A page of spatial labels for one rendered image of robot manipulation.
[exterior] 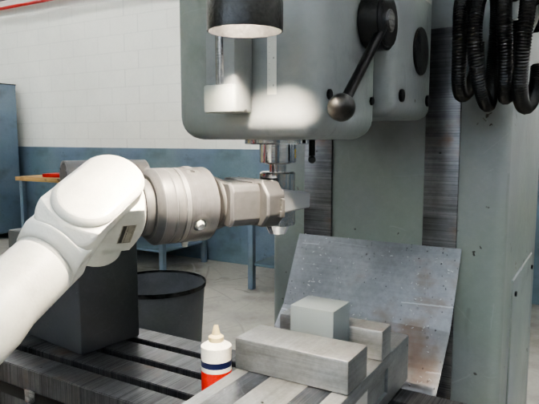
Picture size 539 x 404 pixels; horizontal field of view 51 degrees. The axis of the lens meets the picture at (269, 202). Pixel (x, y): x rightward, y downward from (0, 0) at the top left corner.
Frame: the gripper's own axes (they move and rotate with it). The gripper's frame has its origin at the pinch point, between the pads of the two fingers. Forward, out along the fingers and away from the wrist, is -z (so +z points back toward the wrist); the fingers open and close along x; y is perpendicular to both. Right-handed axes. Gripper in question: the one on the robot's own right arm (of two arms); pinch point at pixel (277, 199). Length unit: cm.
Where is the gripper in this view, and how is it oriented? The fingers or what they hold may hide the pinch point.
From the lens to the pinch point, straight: 74.2
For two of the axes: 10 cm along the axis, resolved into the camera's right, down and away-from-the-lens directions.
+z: -8.3, 0.6, -5.6
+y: -0.1, 9.9, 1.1
